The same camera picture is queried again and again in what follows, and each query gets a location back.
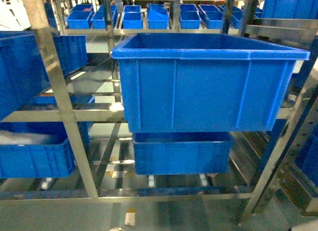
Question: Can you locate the blue bin under centre bin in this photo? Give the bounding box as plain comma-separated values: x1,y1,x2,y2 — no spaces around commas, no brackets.
133,132,234,175

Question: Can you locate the large blue bin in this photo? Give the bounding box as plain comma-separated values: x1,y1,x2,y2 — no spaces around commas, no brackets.
112,33,310,133
0,121,90,179
0,31,88,119

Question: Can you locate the large blue bin lower left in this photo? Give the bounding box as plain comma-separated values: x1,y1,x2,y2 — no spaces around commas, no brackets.
0,121,90,179

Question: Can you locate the small blue bin far shelf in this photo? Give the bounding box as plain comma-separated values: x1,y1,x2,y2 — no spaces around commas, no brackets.
66,11,93,29
123,12,143,29

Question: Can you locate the large blue bin upper left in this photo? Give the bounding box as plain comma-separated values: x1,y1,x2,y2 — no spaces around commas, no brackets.
0,31,88,119

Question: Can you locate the large blue bin centre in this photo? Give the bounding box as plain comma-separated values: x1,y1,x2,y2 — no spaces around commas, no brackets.
112,33,310,133

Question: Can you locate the steel rack upright post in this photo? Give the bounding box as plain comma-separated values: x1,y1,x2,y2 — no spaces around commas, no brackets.
22,0,98,198

